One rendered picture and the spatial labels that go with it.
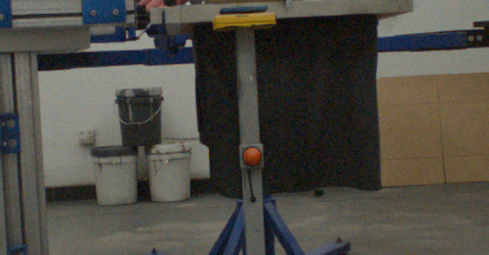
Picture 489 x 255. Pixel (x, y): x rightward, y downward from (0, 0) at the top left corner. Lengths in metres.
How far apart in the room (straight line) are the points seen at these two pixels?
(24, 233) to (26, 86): 0.33
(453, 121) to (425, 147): 0.26
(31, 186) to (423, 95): 5.19
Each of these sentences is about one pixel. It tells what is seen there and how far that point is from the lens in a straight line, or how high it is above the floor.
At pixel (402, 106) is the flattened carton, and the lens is 7.30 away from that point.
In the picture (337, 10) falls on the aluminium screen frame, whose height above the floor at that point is 0.96.
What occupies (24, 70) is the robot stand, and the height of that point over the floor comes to 0.86.
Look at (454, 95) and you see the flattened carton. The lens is 7.39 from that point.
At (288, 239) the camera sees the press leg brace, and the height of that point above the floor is 0.22.
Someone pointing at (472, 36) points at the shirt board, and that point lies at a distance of 3.61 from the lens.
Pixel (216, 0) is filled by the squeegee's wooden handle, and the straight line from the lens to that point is 3.07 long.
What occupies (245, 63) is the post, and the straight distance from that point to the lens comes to 2.28.
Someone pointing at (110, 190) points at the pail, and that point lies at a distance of 6.88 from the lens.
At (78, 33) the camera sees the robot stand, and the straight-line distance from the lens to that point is 2.27.
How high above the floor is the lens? 0.84
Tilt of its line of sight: 3 degrees down
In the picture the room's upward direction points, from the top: 3 degrees counter-clockwise
